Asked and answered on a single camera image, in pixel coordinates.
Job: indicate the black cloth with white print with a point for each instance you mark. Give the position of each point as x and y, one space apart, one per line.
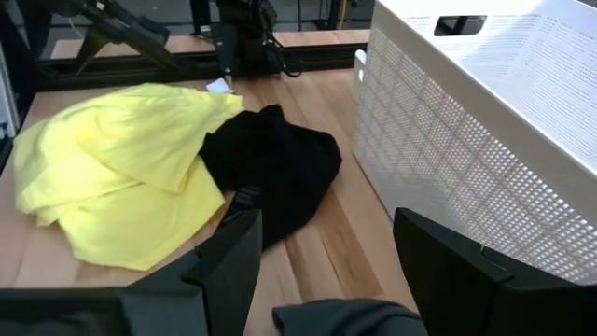
280 163

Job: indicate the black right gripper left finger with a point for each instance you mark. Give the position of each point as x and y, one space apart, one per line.
228 261

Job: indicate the grey cloth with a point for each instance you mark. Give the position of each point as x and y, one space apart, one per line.
345 319

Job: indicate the yellow cloth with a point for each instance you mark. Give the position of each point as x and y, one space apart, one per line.
116 163

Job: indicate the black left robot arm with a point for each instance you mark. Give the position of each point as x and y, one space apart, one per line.
242 32

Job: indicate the white card tag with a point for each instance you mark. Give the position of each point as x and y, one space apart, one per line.
218 87

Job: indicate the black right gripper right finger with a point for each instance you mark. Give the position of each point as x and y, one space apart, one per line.
448 280

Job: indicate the large white perforated laundry basket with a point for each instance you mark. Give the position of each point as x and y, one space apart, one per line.
466 163

